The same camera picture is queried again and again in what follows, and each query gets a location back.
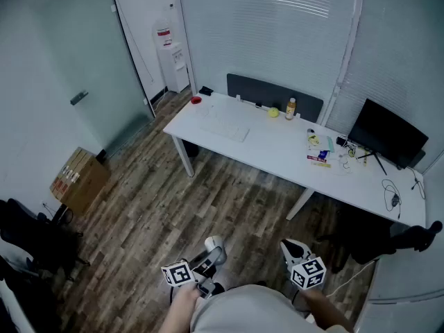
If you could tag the red strip packet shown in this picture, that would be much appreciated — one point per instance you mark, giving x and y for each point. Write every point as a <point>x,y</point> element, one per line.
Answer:
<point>316,158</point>

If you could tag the frosted glass door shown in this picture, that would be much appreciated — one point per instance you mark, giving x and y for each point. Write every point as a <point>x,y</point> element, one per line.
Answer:
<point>76,54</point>

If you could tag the black office chair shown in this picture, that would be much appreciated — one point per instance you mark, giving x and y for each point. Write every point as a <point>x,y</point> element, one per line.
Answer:
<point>367,245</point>
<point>38,238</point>

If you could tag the small black pouch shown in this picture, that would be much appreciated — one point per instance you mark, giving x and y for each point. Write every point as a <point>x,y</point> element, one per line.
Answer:
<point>205,91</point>

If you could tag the white window blinds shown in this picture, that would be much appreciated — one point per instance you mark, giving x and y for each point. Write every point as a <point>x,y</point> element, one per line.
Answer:
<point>263,33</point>

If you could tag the white keyboard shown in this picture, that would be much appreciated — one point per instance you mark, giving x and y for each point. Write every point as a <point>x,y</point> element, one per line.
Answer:
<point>225,129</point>

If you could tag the white water dispenser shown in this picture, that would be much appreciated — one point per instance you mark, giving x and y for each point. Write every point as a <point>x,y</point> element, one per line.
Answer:
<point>173,68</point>

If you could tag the red round object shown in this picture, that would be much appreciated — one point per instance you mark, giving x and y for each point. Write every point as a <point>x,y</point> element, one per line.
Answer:
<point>196,99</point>

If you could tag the yellow strip packet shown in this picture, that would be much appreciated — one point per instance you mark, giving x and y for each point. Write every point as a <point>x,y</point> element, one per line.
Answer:
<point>320,165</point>

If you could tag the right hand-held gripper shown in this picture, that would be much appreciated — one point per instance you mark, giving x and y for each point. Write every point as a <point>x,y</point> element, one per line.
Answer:
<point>307,271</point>

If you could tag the person's light grey shirt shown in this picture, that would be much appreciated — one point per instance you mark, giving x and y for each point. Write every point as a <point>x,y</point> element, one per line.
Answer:
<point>249,311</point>

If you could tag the white desk leg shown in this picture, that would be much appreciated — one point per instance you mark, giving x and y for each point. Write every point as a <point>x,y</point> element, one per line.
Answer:
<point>300,204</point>
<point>184,156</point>

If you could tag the brown cardboard box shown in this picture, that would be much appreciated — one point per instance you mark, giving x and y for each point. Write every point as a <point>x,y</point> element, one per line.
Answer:
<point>81,182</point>

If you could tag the yellow snack packet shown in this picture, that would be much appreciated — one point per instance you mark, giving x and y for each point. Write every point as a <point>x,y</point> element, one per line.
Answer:
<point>313,141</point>

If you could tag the black monitor stand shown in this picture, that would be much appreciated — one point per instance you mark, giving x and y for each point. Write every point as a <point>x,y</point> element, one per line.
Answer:
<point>374,158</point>

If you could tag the black power adapter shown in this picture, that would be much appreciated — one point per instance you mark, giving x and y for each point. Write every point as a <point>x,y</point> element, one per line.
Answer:
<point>341,140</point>

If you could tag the orange juice bottle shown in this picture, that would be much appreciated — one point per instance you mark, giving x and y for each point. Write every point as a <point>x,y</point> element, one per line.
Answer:
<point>290,111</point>

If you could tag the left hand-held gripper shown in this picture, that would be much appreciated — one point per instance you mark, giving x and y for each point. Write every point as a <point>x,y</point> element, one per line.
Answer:
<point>208,260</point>

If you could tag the person's left forearm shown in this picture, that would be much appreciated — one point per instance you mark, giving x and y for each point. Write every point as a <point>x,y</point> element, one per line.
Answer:
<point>178,311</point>

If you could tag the blue and white packet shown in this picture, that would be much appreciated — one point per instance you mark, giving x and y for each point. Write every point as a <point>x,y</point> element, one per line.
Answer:
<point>323,154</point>

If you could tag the black monitor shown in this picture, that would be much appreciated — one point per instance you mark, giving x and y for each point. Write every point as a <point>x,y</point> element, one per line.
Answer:
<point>385,134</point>

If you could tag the person's right forearm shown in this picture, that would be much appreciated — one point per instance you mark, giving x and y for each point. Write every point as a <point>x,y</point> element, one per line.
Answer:
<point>326,312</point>

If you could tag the dark grey desk partition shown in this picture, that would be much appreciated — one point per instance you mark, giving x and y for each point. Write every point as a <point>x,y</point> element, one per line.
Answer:
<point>270,94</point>

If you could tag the green apple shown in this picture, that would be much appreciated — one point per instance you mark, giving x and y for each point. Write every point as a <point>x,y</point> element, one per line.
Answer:
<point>273,112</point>

